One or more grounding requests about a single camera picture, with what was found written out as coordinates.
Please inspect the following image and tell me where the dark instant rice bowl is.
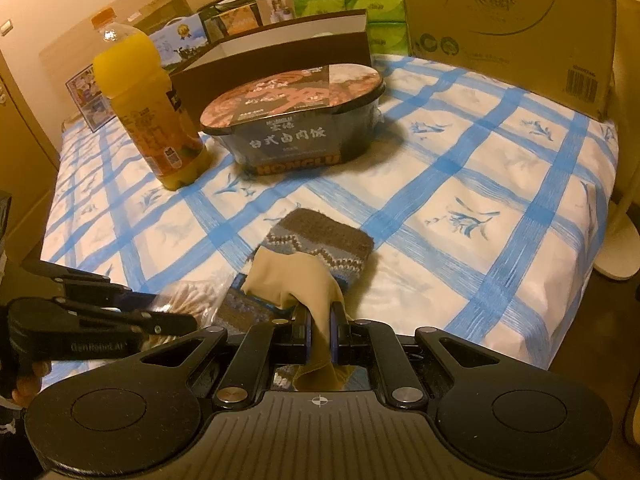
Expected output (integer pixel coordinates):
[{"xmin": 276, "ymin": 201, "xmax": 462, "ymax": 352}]
[{"xmin": 199, "ymin": 62, "xmax": 387, "ymax": 177}]

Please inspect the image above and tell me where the person's left hand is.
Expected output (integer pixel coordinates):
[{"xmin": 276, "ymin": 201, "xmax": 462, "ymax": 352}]
[{"xmin": 12, "ymin": 360, "xmax": 52, "ymax": 404}]

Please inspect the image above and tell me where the beige nylon stocking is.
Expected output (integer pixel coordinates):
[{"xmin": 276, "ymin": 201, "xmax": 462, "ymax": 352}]
[{"xmin": 242, "ymin": 249, "xmax": 351, "ymax": 391}]

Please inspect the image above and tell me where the blue checked white sheet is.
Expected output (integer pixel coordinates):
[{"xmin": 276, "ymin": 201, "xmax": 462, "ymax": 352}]
[{"xmin": 40, "ymin": 52, "xmax": 621, "ymax": 396}]

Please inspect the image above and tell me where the wooden cabinet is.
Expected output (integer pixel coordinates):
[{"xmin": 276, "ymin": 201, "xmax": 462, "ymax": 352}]
[{"xmin": 0, "ymin": 50, "xmax": 63, "ymax": 261}]

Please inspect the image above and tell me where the large printed cardboard box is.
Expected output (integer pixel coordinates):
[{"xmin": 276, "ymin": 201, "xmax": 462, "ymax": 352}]
[{"xmin": 396, "ymin": 0, "xmax": 619, "ymax": 122}]

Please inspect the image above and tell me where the stack of green tissue packs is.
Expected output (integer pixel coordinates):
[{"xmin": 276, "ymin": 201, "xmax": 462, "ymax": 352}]
[{"xmin": 287, "ymin": 0, "xmax": 410, "ymax": 56}]

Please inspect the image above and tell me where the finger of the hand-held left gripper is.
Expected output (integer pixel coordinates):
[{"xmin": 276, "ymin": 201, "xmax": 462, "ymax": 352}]
[
  {"xmin": 9, "ymin": 297, "xmax": 197, "ymax": 337},
  {"xmin": 20, "ymin": 259, "xmax": 157, "ymax": 309}
]

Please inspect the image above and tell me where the white stand base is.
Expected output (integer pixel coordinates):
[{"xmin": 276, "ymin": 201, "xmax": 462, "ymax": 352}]
[{"xmin": 594, "ymin": 195, "xmax": 640, "ymax": 281}]

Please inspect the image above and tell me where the blue printed picture box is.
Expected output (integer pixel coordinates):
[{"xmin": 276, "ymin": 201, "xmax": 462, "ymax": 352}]
[{"xmin": 65, "ymin": 65, "xmax": 118, "ymax": 133}]

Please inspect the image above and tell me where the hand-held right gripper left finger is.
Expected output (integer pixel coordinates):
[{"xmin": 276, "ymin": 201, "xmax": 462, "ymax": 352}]
[{"xmin": 132, "ymin": 304, "xmax": 317, "ymax": 409}]

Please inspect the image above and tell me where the blue white milk carton box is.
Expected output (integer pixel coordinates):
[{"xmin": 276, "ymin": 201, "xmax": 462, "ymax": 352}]
[{"xmin": 145, "ymin": 14, "xmax": 210, "ymax": 71}]

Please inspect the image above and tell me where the brown blue knit sock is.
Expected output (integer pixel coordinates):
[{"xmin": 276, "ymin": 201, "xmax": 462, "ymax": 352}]
[{"xmin": 215, "ymin": 207, "xmax": 376, "ymax": 331}]

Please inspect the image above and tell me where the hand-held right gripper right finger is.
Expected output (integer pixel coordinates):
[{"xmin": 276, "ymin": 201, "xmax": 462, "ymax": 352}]
[{"xmin": 327, "ymin": 302, "xmax": 496, "ymax": 409}]

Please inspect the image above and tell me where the orange juice bottle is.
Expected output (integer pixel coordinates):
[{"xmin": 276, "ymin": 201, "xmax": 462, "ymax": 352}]
[{"xmin": 91, "ymin": 8, "xmax": 210, "ymax": 192}]

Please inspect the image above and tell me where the clear plastic packet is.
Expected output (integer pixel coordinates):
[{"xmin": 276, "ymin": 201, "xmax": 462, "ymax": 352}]
[{"xmin": 150, "ymin": 274, "xmax": 236, "ymax": 333}]

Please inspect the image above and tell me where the plain brown cardboard box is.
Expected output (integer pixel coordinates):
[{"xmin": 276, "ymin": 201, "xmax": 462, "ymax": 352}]
[{"xmin": 132, "ymin": 0, "xmax": 196, "ymax": 33}]

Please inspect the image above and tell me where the brown cardboard box white inside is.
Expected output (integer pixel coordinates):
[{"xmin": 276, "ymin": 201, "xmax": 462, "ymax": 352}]
[{"xmin": 170, "ymin": 9, "xmax": 373, "ymax": 111}]

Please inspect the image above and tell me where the small white photo box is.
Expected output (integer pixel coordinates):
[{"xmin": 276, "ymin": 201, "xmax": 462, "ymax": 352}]
[{"xmin": 257, "ymin": 0, "xmax": 296, "ymax": 26}]

